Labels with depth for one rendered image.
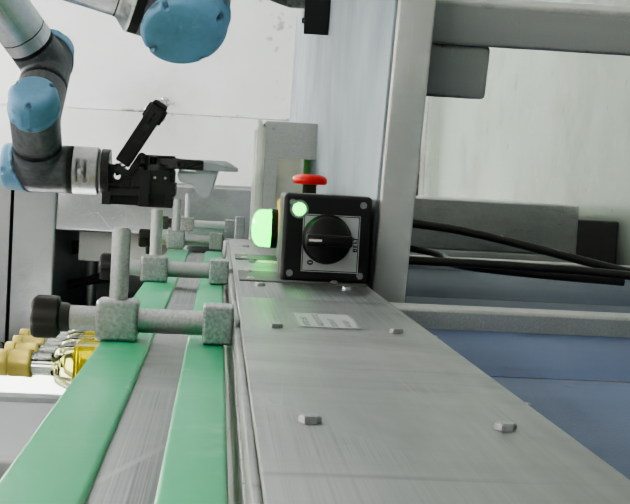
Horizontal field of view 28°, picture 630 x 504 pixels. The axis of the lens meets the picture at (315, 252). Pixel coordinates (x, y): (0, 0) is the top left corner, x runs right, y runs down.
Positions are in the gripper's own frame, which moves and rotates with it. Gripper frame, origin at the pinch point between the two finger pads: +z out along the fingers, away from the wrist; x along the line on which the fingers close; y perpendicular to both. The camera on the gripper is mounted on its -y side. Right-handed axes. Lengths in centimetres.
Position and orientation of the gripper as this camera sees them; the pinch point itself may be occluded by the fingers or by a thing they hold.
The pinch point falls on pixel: (229, 164)
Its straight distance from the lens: 199.5
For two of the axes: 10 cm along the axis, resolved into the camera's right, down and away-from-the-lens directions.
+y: -0.5, 10.0, 0.8
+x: 0.7, 0.8, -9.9
